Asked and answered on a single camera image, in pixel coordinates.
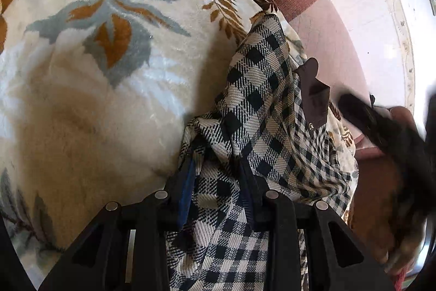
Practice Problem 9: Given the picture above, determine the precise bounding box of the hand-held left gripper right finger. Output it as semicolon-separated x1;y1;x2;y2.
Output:
238;161;396;291

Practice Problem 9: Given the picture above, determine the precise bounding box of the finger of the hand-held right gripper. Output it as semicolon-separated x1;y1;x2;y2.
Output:
337;93;436;176

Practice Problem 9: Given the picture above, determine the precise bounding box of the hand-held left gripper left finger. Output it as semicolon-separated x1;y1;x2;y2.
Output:
37;158;196;291

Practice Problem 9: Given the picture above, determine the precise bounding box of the black and cream checkered jacket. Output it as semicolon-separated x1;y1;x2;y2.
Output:
167;13;358;291

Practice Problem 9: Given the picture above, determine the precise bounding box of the pink quilted sofa back cushion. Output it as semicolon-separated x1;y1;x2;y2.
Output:
269;0;389;155

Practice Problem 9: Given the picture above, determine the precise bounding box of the cream leaf print blanket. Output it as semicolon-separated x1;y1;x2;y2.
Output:
0;0;358;261

